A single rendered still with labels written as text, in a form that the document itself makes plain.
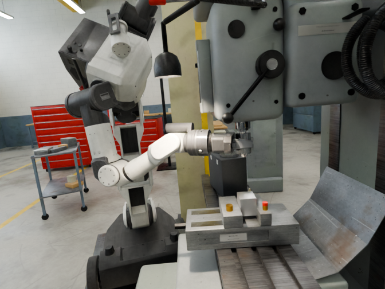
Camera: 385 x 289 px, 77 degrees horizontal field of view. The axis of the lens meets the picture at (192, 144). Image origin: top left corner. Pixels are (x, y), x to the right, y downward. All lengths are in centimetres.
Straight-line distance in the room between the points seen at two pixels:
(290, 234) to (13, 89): 1145
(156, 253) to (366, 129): 110
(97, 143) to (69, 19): 1018
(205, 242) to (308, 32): 65
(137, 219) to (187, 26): 181
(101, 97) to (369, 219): 93
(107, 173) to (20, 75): 1083
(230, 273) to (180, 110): 195
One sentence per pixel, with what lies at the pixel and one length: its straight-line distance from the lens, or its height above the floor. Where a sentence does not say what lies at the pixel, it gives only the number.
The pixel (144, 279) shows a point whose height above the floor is 72.
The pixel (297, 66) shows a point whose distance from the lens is 71.
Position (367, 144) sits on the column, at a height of 121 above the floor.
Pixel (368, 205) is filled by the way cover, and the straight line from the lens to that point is 91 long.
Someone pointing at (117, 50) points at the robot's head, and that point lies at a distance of 95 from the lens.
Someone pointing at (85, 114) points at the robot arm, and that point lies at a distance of 94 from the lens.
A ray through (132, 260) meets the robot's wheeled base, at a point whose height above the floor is 59.
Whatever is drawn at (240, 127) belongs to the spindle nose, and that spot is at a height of 129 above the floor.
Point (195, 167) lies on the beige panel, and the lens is 259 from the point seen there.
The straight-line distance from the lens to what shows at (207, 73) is 75.
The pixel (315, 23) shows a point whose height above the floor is 154.
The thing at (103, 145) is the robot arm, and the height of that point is 124.
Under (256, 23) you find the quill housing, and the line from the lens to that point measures 71.
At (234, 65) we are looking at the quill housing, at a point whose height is 146.
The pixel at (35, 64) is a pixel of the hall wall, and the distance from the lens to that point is 1135.
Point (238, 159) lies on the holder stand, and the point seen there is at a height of 110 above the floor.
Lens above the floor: 139
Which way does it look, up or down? 11 degrees down
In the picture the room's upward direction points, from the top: 5 degrees counter-clockwise
